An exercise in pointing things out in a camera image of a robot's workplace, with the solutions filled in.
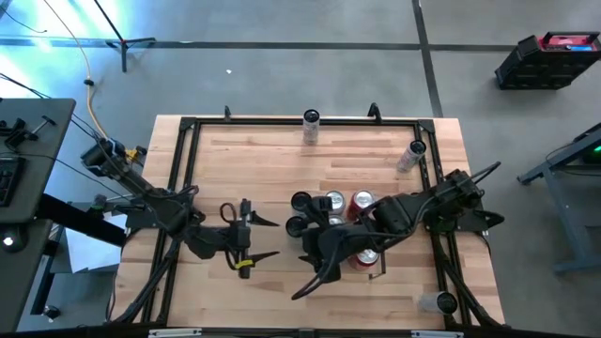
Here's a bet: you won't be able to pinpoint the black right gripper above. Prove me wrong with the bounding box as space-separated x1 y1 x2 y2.
297 195 372 284

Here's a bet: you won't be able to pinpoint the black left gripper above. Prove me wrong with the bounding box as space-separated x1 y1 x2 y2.
219 198 282 281

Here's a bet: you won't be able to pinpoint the red Coca-Cola Zero can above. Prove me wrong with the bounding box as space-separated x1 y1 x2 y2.
347 189 377 222
347 248 380 272

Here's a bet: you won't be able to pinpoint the wooden shelf with black legs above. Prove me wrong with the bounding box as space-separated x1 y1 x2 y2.
233 197 387 279

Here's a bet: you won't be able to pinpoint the white paper sheet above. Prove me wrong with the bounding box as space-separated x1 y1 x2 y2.
64 210 128 274

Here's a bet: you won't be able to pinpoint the black diagonal desk beam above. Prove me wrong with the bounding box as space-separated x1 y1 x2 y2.
35 192 129 248

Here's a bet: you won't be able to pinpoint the black caster wheel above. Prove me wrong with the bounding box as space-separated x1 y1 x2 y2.
40 304 62 323

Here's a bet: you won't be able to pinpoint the black desk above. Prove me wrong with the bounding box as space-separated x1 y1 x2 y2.
0 218 53 334
0 97 77 224

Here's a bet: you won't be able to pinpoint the black computer mouse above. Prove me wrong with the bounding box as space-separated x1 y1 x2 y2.
0 227 27 254

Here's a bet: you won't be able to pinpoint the black keyboard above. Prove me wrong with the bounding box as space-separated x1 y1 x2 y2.
0 157 27 208

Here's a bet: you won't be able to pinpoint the black clamp tools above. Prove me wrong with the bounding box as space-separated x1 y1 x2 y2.
0 115 57 149

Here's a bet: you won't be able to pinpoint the black toolbox with red lid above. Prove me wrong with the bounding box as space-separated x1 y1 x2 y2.
493 30 601 91

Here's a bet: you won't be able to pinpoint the black device with green light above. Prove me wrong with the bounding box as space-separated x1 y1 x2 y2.
583 140 601 164

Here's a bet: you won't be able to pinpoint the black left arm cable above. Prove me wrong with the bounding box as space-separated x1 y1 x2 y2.
219 201 239 225

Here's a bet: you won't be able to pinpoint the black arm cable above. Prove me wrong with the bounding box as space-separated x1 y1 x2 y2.
219 201 239 225
290 161 502 301

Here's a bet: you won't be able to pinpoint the black metal table frame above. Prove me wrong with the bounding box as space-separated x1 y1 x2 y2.
112 115 506 330

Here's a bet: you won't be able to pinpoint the silver aluminium bracket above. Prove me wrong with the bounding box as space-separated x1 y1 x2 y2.
410 330 466 338
147 328 203 338

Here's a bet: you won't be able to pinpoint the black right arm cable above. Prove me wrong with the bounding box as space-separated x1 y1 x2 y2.
290 161 502 301

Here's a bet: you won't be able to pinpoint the yellow extension cable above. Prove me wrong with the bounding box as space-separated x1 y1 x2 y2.
44 0 142 163

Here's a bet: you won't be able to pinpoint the grey metal table frame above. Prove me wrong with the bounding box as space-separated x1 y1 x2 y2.
516 122 601 276

